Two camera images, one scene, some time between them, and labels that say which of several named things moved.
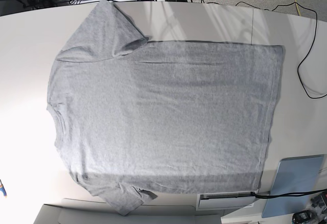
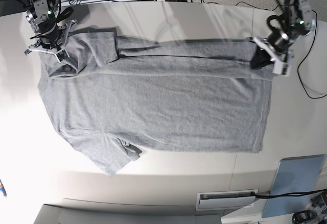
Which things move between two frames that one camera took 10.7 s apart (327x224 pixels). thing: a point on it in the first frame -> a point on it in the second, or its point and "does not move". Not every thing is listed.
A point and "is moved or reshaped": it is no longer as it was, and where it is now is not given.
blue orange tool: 2,189 does not move
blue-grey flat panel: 295,174 does not move
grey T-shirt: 129,114 is moved or reshaped
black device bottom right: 304,217 does not move
